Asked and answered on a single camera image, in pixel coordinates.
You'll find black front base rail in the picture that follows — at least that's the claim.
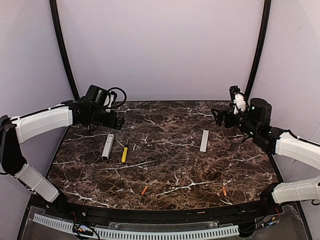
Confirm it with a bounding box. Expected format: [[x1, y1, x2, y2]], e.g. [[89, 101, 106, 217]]
[[42, 199, 283, 226]]

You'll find black frame post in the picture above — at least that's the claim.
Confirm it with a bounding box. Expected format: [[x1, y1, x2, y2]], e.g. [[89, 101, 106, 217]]
[[49, 0, 80, 100], [244, 0, 272, 100]]

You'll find white battery cover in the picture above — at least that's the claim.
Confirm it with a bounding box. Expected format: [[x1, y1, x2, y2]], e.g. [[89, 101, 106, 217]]
[[199, 130, 209, 153]]

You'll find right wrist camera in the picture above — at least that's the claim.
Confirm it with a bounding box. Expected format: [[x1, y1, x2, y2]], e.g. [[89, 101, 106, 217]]
[[229, 85, 249, 115]]

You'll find white slotted cable duct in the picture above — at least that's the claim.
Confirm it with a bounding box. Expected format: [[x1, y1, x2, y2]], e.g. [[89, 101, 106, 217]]
[[32, 213, 240, 240]]

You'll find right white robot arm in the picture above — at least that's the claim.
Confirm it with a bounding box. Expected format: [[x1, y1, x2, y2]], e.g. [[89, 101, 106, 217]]
[[211, 93, 320, 215]]

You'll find orange battery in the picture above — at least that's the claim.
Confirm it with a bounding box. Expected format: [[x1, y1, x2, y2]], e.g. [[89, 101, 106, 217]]
[[141, 185, 148, 196], [222, 186, 227, 197]]

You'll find left black frame post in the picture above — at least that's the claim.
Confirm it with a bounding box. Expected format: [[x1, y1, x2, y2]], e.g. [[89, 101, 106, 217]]
[[49, 0, 80, 100]]

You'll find right black frame post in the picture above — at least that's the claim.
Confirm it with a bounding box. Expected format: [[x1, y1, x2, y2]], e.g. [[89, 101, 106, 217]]
[[244, 0, 272, 100]]

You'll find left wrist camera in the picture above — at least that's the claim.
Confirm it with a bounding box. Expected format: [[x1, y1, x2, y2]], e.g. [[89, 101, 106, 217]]
[[103, 87, 127, 113]]

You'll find white remote control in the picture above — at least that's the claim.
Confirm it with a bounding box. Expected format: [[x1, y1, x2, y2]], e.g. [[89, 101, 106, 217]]
[[101, 133, 115, 160]]

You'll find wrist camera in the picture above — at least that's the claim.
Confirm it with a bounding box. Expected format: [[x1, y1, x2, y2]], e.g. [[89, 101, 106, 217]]
[[229, 85, 249, 115], [103, 87, 127, 113]]

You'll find yellow handled screwdriver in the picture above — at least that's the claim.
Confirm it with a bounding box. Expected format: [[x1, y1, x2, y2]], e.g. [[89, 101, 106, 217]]
[[121, 139, 129, 163]]

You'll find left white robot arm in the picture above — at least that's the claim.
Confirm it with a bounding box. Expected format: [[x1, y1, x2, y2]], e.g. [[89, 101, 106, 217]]
[[0, 85, 127, 205]]

